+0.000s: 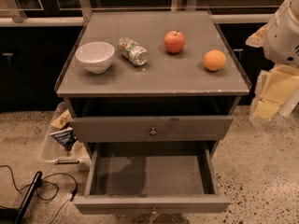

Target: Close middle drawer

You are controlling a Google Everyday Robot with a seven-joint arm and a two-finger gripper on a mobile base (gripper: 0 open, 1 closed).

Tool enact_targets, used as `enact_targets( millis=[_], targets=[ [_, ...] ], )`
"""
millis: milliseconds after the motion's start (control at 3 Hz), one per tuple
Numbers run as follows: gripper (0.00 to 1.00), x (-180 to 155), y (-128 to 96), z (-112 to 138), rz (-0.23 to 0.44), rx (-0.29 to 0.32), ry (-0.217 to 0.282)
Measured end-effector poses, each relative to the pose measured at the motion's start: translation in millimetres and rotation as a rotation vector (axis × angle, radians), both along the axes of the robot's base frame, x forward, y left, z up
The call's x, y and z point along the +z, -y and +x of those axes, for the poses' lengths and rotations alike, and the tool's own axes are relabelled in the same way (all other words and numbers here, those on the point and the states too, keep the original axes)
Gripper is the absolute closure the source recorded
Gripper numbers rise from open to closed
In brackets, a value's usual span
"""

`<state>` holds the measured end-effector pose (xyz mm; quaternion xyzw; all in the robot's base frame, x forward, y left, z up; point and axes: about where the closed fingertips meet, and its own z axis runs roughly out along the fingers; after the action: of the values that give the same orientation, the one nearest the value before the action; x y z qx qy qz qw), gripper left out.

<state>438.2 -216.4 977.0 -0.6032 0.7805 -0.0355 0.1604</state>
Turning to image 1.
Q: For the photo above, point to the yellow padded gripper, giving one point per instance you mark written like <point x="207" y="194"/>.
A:
<point x="282" y="37"/>

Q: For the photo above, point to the grey drawer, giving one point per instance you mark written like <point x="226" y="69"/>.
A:
<point x="151" y="178"/>
<point x="150" y="129"/>

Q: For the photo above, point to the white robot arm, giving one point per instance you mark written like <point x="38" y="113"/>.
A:
<point x="287" y="14"/>

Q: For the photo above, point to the grey top drawer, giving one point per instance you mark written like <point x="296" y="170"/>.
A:
<point x="150" y="129"/>

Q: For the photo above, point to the grey wooden drawer cabinet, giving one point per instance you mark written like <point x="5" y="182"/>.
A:
<point x="168" y="84"/>

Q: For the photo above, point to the orange fruit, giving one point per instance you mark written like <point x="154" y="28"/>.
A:
<point x="214" y="60"/>

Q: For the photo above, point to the red apple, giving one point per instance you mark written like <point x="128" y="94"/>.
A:
<point x="174" y="42"/>

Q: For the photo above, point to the silver green soda can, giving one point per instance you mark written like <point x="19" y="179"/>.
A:
<point x="132" y="51"/>

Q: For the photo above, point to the white ceramic bowl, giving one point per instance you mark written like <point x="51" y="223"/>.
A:
<point x="95" y="57"/>

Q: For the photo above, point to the tan snack packet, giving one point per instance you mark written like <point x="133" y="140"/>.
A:
<point x="62" y="120"/>

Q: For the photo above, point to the dark blue snack bag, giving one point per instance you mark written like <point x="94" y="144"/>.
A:
<point x="65" y="137"/>

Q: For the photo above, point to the clear plastic storage bin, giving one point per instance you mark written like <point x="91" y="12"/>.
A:
<point x="54" y="153"/>

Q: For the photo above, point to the black flat bar device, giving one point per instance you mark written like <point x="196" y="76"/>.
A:
<point x="14" y="215"/>

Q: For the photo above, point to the white cylindrical post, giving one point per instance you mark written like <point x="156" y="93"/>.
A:
<point x="290" y="104"/>

